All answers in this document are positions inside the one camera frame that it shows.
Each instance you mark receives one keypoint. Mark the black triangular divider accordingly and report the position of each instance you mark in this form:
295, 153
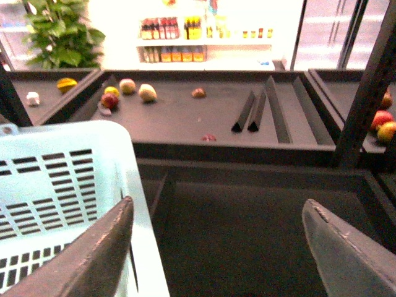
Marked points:
239, 124

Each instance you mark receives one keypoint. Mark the white shelf with bottles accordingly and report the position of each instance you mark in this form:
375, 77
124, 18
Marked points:
208, 35

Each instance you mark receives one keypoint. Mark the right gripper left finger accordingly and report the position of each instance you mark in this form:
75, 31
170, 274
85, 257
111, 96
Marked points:
91, 265

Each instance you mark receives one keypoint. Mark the light teal plastic basket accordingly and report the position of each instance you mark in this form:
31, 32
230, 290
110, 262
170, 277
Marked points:
56, 181

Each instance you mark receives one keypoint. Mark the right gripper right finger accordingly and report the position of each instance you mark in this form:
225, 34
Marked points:
349, 262

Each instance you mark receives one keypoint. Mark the green potted plant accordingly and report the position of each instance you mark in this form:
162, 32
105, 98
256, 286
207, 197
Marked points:
60, 35

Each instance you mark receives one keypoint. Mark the black steel upright post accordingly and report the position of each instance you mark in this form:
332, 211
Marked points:
379, 71

